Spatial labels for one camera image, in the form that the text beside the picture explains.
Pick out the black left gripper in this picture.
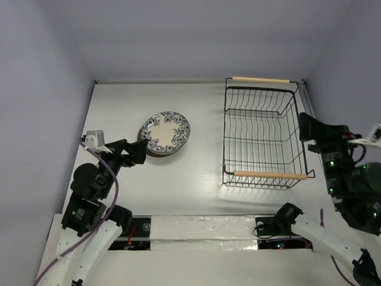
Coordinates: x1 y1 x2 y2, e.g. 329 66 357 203
99 136 149 197

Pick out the grey deer plate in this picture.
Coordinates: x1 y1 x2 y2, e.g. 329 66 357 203
138 128 179 158

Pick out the blue white floral plate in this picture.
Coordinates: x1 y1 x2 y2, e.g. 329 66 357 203
139 111 191 157

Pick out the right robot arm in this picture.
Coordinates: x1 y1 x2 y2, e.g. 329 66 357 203
274 113 380 285

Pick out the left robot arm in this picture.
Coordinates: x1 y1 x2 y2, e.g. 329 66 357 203
44 135 148 285

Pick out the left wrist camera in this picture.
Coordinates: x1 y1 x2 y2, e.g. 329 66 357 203
82 130 112 153

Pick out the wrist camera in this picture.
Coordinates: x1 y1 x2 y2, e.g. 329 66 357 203
348 123 380 148
82 130 112 153

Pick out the black wire dish rack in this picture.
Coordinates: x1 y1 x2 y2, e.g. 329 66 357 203
222 77 316 189

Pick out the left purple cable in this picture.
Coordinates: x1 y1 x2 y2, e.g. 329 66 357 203
35 137 120 286

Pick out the purple cable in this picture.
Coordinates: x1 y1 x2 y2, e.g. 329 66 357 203
35 137 120 286
318 208 358 285

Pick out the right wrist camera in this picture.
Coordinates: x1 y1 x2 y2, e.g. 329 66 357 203
348 123 380 148

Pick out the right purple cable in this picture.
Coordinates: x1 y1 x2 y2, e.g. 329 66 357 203
318 208 358 285

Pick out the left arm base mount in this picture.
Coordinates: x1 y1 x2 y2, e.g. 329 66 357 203
109 216 151 251

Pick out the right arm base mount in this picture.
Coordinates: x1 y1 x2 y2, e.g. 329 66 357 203
252 203 313 250

